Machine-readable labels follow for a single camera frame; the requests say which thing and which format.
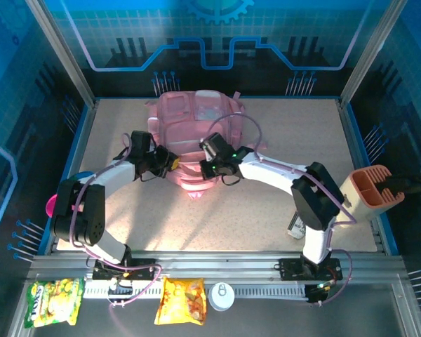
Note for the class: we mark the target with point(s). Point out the pink student backpack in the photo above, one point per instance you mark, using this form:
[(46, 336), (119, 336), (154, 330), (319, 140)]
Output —
[(182, 119)]

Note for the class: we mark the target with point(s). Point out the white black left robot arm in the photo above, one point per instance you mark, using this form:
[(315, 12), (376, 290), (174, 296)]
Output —
[(115, 175)]

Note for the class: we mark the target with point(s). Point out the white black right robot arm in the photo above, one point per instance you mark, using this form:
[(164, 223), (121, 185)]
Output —
[(273, 172)]

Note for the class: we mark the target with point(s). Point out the yellow orange chips bag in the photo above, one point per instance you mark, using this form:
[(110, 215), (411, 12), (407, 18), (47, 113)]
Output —
[(180, 302)]

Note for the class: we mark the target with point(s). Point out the green yellow snack bag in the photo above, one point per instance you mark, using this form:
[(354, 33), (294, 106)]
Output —
[(52, 302)]

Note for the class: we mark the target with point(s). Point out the blue bowl with green spot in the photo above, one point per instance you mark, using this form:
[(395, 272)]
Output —
[(86, 175)]

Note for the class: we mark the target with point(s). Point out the crushed flag print can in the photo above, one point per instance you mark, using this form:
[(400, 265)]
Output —
[(295, 230)]

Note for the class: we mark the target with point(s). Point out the pink plastic goblet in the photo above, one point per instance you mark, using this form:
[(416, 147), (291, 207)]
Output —
[(51, 207)]

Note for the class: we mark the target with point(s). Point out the white round lid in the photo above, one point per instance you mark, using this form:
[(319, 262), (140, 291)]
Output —
[(221, 296)]

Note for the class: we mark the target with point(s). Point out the beige orange pen holder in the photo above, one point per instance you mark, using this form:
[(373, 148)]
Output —
[(354, 203)]

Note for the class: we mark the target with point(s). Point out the small black controller box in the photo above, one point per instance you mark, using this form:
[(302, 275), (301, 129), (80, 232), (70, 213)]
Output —
[(317, 293), (121, 288)]

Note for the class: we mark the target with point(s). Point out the black object in holder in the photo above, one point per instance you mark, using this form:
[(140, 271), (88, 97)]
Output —
[(403, 182)]

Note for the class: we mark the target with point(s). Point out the aluminium rail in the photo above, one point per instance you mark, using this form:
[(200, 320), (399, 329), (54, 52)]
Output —
[(214, 263)]

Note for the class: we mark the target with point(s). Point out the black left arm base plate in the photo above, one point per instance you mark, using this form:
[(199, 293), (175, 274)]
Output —
[(144, 272)]

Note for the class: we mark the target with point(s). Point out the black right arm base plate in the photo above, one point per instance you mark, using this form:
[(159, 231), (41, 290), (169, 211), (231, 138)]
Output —
[(289, 269)]

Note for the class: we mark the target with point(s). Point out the aluminium frame post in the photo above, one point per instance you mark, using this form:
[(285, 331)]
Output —
[(370, 56), (64, 56)]

